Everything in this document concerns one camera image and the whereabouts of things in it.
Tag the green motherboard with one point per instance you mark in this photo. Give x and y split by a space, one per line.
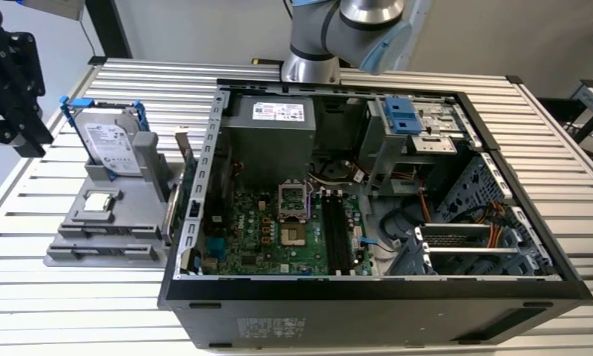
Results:
246 237

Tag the graphics card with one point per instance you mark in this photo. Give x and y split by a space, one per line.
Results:
188 178

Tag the grey power supply unit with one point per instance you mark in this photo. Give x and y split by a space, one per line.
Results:
272 148

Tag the silver drive cage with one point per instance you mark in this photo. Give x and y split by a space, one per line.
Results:
391 159

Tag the CPU socket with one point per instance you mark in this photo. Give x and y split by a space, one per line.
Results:
294 234

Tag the white-clip RAM slot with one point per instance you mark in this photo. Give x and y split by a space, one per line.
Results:
347 233
333 233

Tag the black case fan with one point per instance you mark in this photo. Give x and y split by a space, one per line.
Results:
222 185

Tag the grey wall box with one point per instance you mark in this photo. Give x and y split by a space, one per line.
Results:
64 9

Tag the silver hard disk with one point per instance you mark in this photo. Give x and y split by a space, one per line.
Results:
105 141

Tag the blue disk carrier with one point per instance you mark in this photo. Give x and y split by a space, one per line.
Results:
82 102

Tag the black PC case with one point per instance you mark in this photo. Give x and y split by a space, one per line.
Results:
325 322

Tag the silver CPU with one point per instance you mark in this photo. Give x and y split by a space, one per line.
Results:
97 201

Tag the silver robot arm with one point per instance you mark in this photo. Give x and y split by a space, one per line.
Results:
316 33

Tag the blue drive latch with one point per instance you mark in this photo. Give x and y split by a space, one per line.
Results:
400 115

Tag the metal disk bay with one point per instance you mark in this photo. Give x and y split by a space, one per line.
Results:
469 251

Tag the black upright post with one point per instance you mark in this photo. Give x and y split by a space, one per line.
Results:
109 29

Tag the grey parts rack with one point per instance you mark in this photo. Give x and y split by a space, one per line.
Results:
133 211

